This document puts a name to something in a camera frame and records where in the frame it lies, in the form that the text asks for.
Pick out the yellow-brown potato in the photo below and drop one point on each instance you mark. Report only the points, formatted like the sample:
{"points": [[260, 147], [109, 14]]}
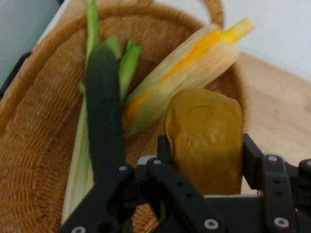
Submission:
{"points": [[206, 136]]}

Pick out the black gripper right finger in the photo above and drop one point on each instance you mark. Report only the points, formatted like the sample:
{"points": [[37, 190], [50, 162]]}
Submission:
{"points": [[277, 184]]}

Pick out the dark green cucumber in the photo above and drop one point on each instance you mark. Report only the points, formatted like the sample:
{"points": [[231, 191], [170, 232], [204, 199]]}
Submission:
{"points": [[103, 102]]}

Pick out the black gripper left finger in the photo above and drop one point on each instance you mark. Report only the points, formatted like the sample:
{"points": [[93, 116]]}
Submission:
{"points": [[170, 184]]}

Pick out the corn cob with pale husk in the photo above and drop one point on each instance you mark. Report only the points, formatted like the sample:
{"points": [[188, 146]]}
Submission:
{"points": [[184, 65]]}

